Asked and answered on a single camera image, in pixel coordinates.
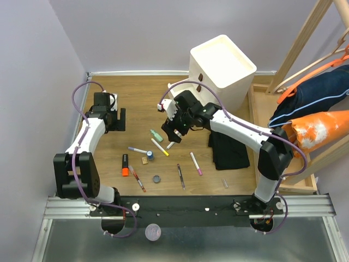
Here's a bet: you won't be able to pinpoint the dark purple pen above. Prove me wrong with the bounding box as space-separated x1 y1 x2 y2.
177 164 185 190

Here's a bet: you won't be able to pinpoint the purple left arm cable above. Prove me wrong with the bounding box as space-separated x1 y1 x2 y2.
71 80 140 239

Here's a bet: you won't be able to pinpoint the red pen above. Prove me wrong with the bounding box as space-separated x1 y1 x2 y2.
128 165 146 192

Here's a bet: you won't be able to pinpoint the orange hanger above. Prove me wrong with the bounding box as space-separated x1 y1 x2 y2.
276 45 348 104

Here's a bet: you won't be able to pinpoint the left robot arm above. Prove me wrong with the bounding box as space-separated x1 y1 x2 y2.
53 91 126 216

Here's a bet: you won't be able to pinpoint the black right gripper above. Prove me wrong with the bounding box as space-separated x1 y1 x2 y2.
161 104 194 144

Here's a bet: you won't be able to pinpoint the small clear tube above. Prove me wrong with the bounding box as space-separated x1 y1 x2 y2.
222 179 228 188

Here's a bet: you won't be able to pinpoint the dark blue jeans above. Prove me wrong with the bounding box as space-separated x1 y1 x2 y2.
268 65 348 128

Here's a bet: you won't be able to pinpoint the translucent purple cup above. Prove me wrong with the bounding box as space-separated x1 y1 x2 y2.
145 223 161 241

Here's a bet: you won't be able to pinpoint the wooden hanger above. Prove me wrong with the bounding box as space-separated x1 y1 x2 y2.
273 28 348 93

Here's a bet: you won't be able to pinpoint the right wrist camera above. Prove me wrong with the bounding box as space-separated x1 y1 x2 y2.
157 99 178 121

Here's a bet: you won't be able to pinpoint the white drawer cabinet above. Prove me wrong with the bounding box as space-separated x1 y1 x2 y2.
189 34 257 113

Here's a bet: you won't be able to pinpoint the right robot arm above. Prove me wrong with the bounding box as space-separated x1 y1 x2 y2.
157 90 294 214

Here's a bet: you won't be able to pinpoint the grey round cap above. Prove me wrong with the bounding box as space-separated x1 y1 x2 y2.
153 175 161 183

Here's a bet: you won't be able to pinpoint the orange white garment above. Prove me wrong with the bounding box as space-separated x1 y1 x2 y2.
282 110 349 154

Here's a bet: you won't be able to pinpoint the blue cap glue stick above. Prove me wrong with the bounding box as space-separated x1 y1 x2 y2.
147 151 154 161

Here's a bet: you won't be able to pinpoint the white bottom drawer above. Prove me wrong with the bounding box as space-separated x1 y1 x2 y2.
165 79 200 100

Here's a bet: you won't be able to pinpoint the black folded cloth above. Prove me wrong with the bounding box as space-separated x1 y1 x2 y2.
208 131 250 170

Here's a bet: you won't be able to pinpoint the yellow tip marker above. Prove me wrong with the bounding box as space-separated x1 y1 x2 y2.
151 138 169 157

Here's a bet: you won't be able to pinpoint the grey tip marker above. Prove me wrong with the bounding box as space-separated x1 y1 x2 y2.
166 142 175 150

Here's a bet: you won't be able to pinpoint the orange black highlighter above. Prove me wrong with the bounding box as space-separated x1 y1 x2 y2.
122 154 129 177

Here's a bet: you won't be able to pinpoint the black mounting base bar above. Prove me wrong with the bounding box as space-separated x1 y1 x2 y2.
89 195 286 229

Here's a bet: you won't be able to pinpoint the wooden clothes rack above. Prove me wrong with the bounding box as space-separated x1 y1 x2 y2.
248 1 348 194

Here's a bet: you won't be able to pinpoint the pink tip marker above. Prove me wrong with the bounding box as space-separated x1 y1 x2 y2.
190 152 202 176

